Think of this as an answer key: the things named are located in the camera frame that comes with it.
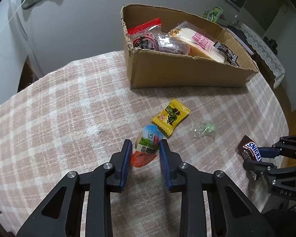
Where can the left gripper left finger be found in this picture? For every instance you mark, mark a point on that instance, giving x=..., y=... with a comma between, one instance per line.
x=60, y=212

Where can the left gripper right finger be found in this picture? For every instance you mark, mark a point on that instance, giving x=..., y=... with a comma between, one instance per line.
x=231, y=212

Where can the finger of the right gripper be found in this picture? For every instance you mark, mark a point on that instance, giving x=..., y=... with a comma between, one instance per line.
x=285, y=146
x=269, y=169

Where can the Snickers bar English label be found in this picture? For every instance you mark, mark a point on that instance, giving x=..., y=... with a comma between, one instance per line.
x=248, y=149

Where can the black white patterned candy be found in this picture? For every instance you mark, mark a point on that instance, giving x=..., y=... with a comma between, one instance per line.
x=231, y=58

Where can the blue green jelly cup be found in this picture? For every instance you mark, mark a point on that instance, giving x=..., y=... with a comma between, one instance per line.
x=146, y=146

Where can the yellow candy packet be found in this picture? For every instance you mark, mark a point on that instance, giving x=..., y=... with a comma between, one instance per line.
x=171, y=116

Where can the bread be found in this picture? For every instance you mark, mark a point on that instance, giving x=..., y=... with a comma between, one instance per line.
x=200, y=43

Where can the clear wrapped green candy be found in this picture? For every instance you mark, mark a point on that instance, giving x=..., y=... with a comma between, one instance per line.
x=204, y=129

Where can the white lace cloth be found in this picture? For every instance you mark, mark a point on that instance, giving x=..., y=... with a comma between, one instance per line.
x=264, y=51

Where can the pink plaid tablecloth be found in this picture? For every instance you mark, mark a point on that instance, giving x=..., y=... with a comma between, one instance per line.
x=75, y=118

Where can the green tissue box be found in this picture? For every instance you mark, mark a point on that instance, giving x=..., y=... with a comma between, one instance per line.
x=213, y=14

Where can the open cardboard box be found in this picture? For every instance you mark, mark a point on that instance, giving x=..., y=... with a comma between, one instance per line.
x=157, y=69

